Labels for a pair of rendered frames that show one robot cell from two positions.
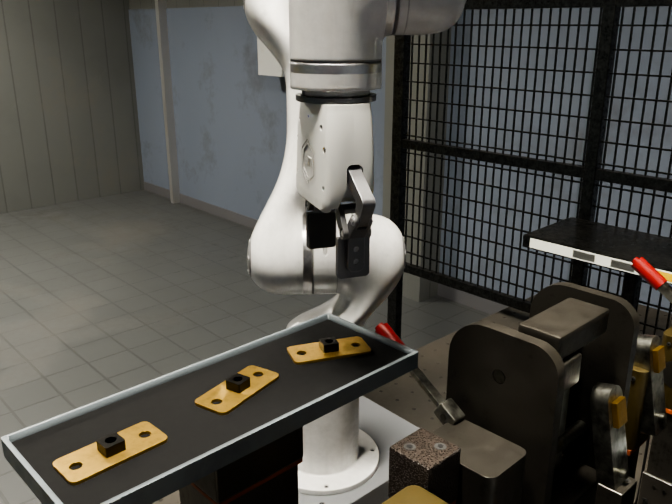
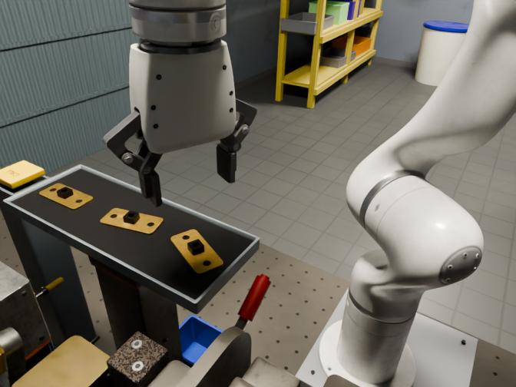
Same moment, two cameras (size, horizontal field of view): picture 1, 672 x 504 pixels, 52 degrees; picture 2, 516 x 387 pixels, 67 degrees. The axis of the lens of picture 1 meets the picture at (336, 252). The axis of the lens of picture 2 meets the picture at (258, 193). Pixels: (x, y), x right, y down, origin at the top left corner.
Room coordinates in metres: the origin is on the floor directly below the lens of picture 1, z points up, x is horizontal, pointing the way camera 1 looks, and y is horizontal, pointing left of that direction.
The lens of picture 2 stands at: (0.61, -0.39, 1.50)
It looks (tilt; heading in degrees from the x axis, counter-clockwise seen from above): 33 degrees down; 74
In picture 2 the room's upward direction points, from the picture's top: 2 degrees clockwise
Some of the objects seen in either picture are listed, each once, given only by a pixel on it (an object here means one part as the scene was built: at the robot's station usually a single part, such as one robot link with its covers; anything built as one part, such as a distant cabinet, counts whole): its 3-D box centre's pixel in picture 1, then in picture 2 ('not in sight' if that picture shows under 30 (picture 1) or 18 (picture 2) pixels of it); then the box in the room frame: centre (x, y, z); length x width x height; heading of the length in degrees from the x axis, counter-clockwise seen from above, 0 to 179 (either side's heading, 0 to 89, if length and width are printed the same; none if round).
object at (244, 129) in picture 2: (317, 214); (234, 151); (0.70, 0.02, 1.29); 0.03 x 0.03 x 0.07; 20
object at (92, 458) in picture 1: (111, 446); (65, 193); (0.47, 0.18, 1.17); 0.08 x 0.04 x 0.01; 135
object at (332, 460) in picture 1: (322, 410); (373, 329); (0.97, 0.02, 0.89); 0.19 x 0.19 x 0.18
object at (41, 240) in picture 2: not in sight; (52, 273); (0.38, 0.28, 0.92); 0.08 x 0.08 x 0.44; 44
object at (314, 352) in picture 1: (329, 346); (196, 247); (0.65, 0.01, 1.17); 0.08 x 0.04 x 0.01; 109
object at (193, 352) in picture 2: not in sight; (197, 353); (0.65, 0.15, 0.75); 0.11 x 0.10 x 0.09; 134
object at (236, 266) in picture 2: (234, 398); (126, 223); (0.56, 0.09, 1.16); 0.37 x 0.14 x 0.02; 134
